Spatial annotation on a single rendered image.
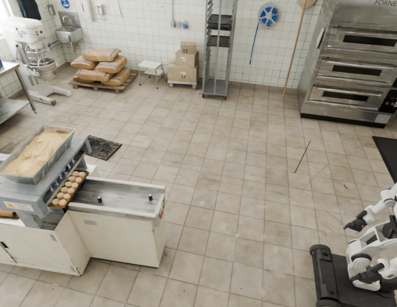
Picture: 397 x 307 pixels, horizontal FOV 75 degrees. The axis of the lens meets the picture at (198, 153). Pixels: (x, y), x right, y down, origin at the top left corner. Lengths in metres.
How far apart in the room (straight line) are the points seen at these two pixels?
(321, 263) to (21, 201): 2.56
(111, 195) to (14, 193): 0.67
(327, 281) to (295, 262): 0.37
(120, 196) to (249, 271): 1.47
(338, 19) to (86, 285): 4.52
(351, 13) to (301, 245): 3.18
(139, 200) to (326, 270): 1.83
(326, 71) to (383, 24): 0.89
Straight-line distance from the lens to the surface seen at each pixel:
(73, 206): 2.29
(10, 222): 2.47
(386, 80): 5.04
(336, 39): 4.59
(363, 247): 2.49
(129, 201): 2.24
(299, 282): 2.95
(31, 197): 2.06
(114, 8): 6.17
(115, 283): 2.85
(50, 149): 2.20
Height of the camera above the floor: 2.54
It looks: 41 degrees down
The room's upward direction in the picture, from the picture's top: 2 degrees clockwise
